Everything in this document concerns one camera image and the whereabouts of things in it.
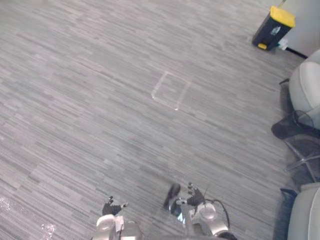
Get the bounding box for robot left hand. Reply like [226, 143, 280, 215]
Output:
[101, 195, 129, 217]

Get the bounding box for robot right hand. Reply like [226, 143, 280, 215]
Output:
[186, 182, 206, 207]

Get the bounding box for silver robot leg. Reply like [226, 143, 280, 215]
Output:
[168, 197, 195, 226]

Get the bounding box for robot dark foot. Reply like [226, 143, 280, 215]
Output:
[163, 183, 182, 210]

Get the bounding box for clear tape floor marking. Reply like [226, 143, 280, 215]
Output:
[151, 71, 192, 111]

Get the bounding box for grey armchair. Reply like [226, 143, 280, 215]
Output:
[288, 48, 320, 131]
[287, 182, 320, 240]

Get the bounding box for black bin with yellow lid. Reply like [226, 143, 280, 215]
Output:
[251, 5, 297, 51]

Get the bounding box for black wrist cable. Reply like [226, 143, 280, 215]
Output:
[202, 185, 231, 229]

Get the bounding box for white wall socket box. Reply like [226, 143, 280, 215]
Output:
[276, 38, 289, 51]

